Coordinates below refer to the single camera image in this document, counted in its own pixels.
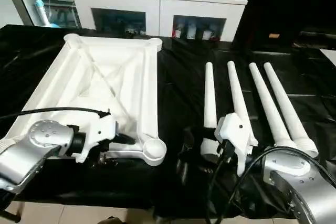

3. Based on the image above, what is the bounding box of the white plastic table leg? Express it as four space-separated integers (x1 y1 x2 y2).
249 62 295 148
227 61 258 148
264 62 319 157
201 62 221 156

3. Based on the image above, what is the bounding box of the white plastic table top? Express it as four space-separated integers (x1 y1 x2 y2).
0 34 167 167

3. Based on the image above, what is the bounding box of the black work mat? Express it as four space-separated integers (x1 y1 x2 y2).
0 24 336 219

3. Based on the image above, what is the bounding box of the white flat board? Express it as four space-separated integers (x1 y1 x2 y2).
320 48 336 67

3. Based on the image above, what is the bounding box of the white blue pole appliance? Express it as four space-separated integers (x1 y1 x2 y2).
24 0 53 28

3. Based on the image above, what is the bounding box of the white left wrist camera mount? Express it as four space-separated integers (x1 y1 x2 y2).
73 114 119 163

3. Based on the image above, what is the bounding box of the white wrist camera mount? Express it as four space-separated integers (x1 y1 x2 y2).
73 114 119 163
214 113 259 176

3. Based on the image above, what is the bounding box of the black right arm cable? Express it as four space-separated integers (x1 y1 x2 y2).
207 145 336 224

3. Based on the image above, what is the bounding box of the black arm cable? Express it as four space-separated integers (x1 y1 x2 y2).
0 107 111 122
207 145 336 224

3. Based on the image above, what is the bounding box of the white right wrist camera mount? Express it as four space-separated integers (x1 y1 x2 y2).
214 113 259 176

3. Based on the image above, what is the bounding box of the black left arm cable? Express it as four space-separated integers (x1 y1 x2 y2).
0 107 111 122

